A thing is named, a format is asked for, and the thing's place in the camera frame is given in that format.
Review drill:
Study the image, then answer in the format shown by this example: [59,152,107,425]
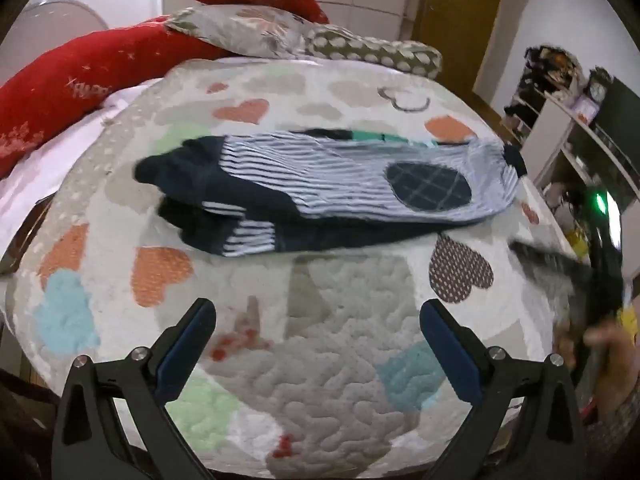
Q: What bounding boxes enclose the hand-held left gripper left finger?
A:
[51,298,218,480]

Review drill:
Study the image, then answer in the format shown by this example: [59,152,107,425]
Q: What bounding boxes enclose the striped navy pants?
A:
[134,129,528,259]

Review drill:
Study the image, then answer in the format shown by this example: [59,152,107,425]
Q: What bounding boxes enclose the person's right hand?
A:
[552,316,640,361]

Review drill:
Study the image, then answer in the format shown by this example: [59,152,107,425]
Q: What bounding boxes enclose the floral grey pillow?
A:
[165,5,331,58]

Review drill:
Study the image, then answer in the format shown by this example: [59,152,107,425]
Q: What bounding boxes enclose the dark screen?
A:
[594,76,640,183]

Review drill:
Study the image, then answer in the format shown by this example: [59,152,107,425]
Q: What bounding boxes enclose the dark mantel clock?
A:
[587,67,609,107]

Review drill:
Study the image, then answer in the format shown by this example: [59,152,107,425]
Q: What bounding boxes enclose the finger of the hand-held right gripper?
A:
[509,241,593,306]

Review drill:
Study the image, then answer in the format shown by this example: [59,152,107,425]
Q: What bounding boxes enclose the white bed sheet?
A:
[0,80,166,261]

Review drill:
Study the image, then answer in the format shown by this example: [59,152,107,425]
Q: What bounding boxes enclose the wooden door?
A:
[412,0,508,92]

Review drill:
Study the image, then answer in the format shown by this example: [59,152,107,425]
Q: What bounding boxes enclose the dark wooden bed frame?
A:
[0,194,53,277]

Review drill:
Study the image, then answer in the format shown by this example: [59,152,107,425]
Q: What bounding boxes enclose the olive dotted pillow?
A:
[305,25,443,81]

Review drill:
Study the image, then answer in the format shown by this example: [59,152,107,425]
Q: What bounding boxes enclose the white rounded headboard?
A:
[0,0,111,86]

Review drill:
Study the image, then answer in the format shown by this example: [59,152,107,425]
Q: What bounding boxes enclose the long red pillow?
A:
[0,15,236,181]

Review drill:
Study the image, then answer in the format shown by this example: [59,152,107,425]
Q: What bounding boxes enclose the heart print quilt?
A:
[10,57,576,473]

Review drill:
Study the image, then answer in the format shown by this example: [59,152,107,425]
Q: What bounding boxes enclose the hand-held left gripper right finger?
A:
[420,299,586,480]

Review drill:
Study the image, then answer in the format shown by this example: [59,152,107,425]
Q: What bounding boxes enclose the white shelf unit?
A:
[502,44,640,281]

